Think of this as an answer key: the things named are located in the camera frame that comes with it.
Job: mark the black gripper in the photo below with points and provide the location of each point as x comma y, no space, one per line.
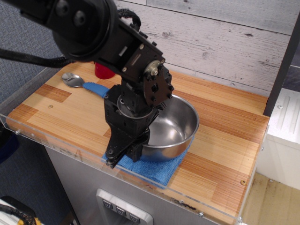
128,133

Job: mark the silver metal pot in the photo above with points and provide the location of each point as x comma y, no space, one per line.
172,131

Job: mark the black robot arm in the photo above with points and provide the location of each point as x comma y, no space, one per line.
95,30

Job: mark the blue folded towel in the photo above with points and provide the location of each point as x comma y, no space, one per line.
159,172

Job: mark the silver dispenser button panel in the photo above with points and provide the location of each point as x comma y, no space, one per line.
123,208

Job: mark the red plastic strawberry toy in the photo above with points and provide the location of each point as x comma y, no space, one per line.
103,72

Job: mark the black yellow object corner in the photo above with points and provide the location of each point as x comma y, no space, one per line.
16,213

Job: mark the white plastic box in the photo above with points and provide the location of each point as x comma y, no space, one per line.
279,159

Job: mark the spoon with blue handle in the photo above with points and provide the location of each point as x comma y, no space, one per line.
75,81

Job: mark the dark grey right post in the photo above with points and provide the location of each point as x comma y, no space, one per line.
283,70

